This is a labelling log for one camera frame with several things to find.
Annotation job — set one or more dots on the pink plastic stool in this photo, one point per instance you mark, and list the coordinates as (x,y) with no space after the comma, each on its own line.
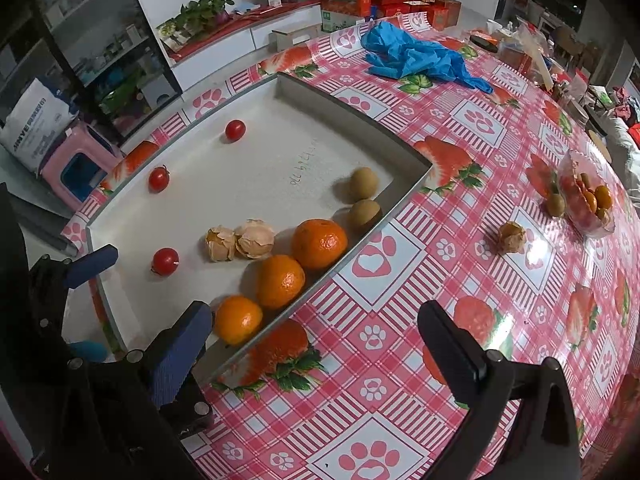
(92,145)

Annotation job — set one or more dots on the person's left hand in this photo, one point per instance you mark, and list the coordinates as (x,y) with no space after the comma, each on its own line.
(90,351)

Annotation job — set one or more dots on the round brown kiwi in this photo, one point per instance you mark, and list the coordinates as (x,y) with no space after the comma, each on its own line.
(555,205)
(363,183)
(365,216)

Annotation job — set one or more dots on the glass door cabinet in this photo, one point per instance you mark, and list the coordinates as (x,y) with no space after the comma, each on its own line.
(100,35)

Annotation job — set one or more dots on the clear plastic container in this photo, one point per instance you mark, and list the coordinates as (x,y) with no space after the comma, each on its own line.
(537,55)

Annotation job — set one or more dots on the clear glass bowl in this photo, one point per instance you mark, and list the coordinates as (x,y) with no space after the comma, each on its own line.
(570,165)

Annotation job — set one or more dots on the green potted plant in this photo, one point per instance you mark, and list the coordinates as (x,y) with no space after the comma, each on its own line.
(200,15)

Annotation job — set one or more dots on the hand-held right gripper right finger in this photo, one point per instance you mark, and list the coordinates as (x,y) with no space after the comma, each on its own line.
(450,350)

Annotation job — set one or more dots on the green and white box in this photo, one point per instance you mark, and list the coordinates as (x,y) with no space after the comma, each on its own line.
(332,20)

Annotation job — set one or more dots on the husked physalis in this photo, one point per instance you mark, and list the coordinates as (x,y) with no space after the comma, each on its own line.
(220,245)
(512,238)
(255,240)

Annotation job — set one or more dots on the red checked strawberry tablecloth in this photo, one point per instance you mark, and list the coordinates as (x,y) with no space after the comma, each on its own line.
(400,270)

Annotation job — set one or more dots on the heap of blue disposable gloves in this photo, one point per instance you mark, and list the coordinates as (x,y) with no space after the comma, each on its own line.
(415,55)

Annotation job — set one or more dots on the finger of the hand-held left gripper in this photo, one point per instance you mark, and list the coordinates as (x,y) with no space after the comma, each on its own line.
(192,420)
(92,265)

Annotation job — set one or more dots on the red tomato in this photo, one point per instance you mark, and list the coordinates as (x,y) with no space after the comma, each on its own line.
(165,261)
(159,180)
(235,130)

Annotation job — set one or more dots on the white tray with grey rim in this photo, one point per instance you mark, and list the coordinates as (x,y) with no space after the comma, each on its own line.
(275,160)

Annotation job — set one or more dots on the wooden box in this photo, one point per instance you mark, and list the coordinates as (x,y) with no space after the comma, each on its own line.
(295,35)

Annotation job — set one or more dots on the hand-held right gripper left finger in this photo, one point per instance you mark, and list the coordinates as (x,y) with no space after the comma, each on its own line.
(180,355)

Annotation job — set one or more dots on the white low cabinet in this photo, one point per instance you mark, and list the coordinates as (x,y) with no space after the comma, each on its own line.
(215,65)

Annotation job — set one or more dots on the orange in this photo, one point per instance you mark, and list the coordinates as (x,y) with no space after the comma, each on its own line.
(281,281)
(238,320)
(320,243)
(603,197)

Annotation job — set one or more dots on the white printed sack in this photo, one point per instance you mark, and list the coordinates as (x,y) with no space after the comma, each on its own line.
(35,120)

